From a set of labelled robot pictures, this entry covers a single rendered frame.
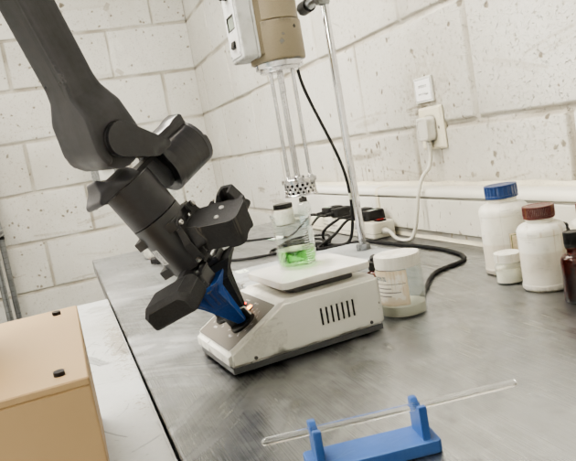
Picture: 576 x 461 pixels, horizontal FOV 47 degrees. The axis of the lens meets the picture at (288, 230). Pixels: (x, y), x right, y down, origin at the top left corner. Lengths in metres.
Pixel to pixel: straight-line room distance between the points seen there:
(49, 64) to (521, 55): 0.75
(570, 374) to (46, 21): 0.56
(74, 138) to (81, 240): 2.54
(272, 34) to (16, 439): 0.89
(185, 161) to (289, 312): 0.20
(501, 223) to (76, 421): 0.68
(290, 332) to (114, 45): 2.64
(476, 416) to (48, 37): 0.50
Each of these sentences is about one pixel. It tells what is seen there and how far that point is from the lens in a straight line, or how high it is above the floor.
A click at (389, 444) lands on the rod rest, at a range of 0.52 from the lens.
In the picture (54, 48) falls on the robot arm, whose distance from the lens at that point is 0.66.
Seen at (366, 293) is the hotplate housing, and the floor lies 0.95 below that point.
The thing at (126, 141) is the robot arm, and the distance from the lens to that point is 0.67.
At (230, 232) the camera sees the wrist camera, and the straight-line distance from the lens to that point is 0.67.
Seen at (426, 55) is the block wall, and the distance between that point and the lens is 1.37.
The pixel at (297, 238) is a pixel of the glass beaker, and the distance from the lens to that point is 0.80.
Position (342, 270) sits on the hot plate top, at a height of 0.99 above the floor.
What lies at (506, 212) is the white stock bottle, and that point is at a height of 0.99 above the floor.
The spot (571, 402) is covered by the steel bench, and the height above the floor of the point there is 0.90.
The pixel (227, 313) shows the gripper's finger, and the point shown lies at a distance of 0.74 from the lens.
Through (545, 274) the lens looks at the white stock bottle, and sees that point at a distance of 0.89.
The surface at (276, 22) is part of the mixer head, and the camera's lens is 1.22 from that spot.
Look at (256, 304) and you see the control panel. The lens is 0.78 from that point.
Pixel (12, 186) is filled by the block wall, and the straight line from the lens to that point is 3.21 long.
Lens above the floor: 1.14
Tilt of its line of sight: 7 degrees down
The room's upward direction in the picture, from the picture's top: 10 degrees counter-clockwise
